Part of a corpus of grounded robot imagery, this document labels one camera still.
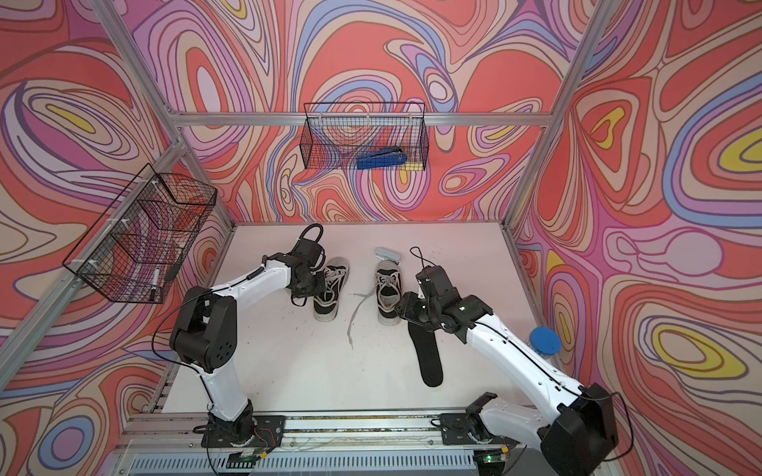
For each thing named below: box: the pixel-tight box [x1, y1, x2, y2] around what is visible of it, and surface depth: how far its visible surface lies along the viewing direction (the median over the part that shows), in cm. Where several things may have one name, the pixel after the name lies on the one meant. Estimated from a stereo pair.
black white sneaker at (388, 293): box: [374, 259, 402, 327], surface depth 95 cm
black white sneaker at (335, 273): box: [313, 256, 351, 323], surface depth 95 cm
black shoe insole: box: [407, 321, 444, 387], surface depth 86 cm
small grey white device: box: [375, 246, 402, 265], surface depth 109 cm
